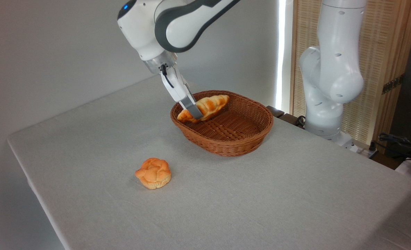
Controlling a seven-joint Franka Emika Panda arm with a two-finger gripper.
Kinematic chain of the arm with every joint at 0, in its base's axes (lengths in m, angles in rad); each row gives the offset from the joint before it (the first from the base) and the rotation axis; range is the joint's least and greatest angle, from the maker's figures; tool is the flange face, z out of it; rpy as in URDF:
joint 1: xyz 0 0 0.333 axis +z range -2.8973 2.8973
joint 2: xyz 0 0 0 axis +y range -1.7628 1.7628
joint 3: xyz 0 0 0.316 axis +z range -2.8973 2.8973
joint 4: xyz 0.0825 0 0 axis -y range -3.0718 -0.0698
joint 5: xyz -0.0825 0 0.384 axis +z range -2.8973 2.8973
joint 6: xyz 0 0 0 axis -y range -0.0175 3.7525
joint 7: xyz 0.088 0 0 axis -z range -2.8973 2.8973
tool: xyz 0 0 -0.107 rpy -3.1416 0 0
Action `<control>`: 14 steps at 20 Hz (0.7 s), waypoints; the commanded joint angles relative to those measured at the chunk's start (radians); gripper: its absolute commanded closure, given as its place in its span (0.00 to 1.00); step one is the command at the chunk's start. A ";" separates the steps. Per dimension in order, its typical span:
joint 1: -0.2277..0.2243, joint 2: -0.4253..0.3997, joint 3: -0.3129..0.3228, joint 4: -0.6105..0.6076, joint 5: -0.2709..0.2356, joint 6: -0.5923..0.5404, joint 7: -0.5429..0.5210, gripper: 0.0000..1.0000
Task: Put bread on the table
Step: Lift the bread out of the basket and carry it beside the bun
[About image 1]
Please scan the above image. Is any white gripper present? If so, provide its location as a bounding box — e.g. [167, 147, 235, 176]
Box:
[159, 64, 203, 120]

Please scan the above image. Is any long braided bread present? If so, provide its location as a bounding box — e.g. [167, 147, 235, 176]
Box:
[177, 94, 230, 123]

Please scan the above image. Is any round knotted bread bun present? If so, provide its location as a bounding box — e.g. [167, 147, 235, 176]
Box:
[135, 158, 171, 190]

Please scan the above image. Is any brown wicker basket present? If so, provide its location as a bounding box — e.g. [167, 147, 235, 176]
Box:
[170, 90, 274, 157]

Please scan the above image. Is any dark wooden furniture edge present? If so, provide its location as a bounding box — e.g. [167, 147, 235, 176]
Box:
[266, 106, 307, 130]

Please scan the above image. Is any grey tablecloth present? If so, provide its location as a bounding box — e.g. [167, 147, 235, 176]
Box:
[7, 75, 411, 250]

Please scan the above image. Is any black screen hinge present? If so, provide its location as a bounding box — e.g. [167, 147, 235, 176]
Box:
[382, 74, 405, 94]

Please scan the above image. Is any wooden slatted folding screen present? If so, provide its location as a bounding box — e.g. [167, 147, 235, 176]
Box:
[291, 0, 411, 154]

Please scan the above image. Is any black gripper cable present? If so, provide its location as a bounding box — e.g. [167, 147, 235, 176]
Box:
[160, 64, 174, 89]

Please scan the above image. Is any black cable bundle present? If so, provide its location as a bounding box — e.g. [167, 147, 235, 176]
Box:
[377, 131, 411, 164]

